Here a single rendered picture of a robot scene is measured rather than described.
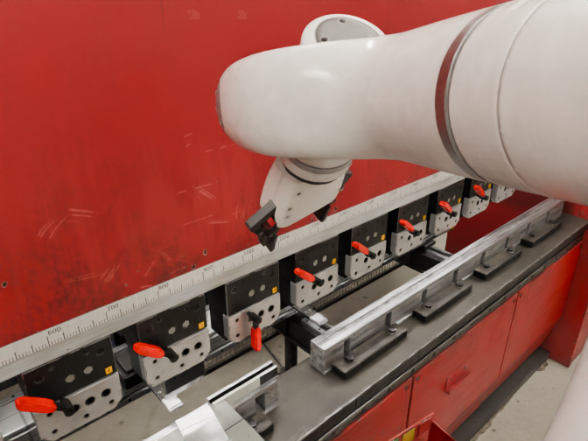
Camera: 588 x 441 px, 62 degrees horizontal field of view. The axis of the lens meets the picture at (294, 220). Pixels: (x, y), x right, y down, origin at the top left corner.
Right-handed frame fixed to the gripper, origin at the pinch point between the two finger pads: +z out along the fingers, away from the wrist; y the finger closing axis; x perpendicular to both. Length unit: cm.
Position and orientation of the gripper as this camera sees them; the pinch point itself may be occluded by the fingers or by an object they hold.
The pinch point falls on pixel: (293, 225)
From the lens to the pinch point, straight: 69.1
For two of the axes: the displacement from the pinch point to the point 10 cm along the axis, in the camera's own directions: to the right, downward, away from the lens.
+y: -7.9, 4.4, -4.3
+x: 5.9, 7.3, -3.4
